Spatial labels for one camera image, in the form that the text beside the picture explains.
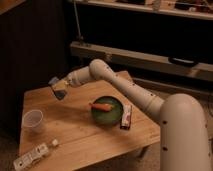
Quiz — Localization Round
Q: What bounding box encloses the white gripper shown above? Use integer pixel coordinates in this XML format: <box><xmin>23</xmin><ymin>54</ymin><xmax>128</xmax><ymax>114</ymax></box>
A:
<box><xmin>48</xmin><ymin>71</ymin><xmax>80</xmax><ymax>100</ymax></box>

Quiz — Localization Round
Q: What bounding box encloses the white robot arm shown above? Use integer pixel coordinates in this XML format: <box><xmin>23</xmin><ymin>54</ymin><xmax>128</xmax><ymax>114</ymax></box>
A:
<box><xmin>49</xmin><ymin>59</ymin><xmax>213</xmax><ymax>171</ymax></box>

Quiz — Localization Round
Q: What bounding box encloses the white ceramic cup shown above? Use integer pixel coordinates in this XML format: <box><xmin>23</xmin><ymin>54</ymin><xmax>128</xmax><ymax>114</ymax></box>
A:
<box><xmin>22</xmin><ymin>109</ymin><xmax>45</xmax><ymax>134</ymax></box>

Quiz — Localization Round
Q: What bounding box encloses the orange carrot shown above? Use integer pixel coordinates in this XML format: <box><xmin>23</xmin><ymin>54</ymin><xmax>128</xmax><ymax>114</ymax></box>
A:
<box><xmin>89</xmin><ymin>103</ymin><xmax>113</xmax><ymax>112</ymax></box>

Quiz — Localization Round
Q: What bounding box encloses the wooden table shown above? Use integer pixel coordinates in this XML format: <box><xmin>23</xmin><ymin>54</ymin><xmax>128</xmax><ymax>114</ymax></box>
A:
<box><xmin>19</xmin><ymin>81</ymin><xmax>160</xmax><ymax>171</ymax></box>

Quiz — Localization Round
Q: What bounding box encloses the small red white box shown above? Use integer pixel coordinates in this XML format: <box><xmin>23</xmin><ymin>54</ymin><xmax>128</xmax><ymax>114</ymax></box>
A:
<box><xmin>120</xmin><ymin>105</ymin><xmax>132</xmax><ymax>130</ymax></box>

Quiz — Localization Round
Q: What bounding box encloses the metal stand pole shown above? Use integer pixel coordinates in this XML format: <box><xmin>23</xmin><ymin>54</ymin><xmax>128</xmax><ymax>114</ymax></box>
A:
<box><xmin>73</xmin><ymin>0</ymin><xmax>83</xmax><ymax>44</ymax></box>

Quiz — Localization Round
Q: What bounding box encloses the wooden shelf board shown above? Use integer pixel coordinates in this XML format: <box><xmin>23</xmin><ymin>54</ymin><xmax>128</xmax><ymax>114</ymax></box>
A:
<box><xmin>67</xmin><ymin>0</ymin><xmax>213</xmax><ymax>21</ymax></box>

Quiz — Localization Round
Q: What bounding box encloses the long grey case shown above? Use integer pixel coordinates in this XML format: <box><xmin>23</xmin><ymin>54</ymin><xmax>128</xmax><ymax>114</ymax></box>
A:
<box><xmin>70</xmin><ymin>41</ymin><xmax>213</xmax><ymax>82</ymax></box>

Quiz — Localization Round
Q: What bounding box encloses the black case handle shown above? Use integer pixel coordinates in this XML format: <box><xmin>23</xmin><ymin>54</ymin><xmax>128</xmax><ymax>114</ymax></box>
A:
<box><xmin>168</xmin><ymin>57</ymin><xmax>199</xmax><ymax>67</ymax></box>

